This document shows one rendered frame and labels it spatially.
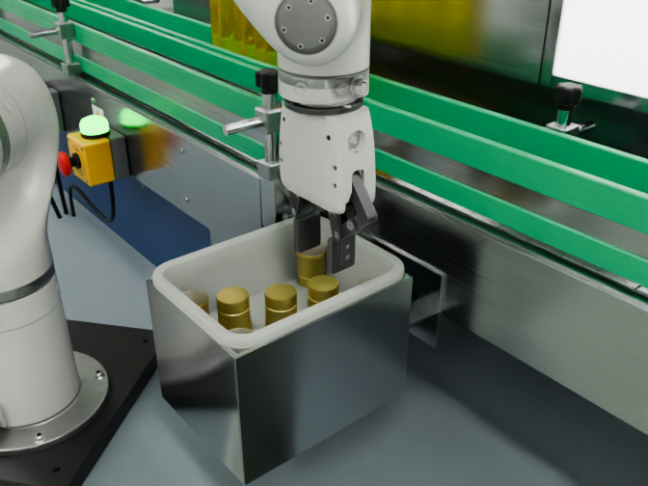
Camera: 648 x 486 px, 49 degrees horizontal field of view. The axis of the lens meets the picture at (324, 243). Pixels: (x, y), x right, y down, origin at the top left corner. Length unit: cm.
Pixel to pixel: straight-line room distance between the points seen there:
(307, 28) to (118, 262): 85
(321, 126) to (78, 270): 75
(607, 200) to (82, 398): 66
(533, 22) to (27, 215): 61
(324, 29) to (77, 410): 59
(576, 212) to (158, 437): 56
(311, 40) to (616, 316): 36
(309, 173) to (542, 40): 33
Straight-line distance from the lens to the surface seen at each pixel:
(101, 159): 118
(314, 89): 64
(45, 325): 89
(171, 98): 106
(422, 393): 99
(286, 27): 55
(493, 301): 77
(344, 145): 65
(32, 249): 84
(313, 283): 77
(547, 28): 88
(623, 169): 75
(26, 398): 93
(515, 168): 72
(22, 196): 86
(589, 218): 69
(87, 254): 137
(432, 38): 99
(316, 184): 68
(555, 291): 71
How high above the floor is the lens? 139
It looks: 28 degrees down
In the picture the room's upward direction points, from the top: straight up
